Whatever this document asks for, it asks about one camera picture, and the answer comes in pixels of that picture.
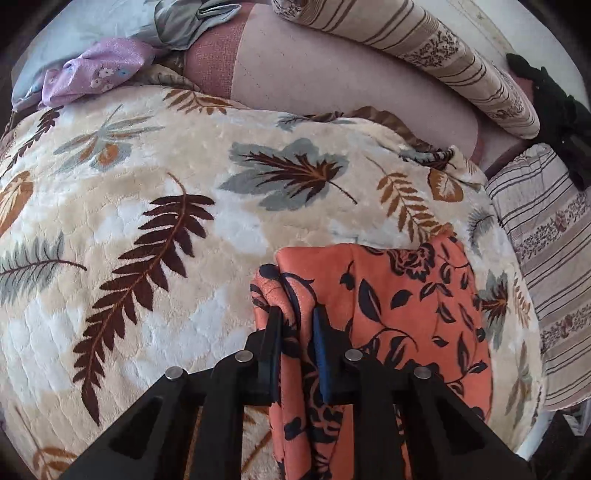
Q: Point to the grey satin cloth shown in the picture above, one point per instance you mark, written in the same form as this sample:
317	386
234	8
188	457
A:
194	23

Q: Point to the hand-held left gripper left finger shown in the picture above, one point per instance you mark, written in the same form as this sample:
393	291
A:
272	364

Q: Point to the cream leaf-print fleece blanket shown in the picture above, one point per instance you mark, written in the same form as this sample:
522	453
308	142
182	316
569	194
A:
161	161

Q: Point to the long beige striped pillow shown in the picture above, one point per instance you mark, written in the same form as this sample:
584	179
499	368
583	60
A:
415	37

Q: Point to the black cloth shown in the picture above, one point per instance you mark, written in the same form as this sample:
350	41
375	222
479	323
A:
558	120

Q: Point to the orange floral garment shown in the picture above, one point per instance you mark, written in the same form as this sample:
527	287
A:
406	318

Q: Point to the lilac floral cloth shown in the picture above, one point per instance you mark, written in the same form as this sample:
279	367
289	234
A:
101	64

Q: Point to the striped floral-band pillow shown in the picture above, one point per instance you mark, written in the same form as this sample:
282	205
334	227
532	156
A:
549	240

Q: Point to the light blue cloth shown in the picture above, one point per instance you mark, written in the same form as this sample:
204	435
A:
69	41

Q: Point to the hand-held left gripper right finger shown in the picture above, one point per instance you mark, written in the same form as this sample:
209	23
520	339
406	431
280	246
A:
323	364

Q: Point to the pink bed sheet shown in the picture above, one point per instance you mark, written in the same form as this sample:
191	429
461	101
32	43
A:
323	78

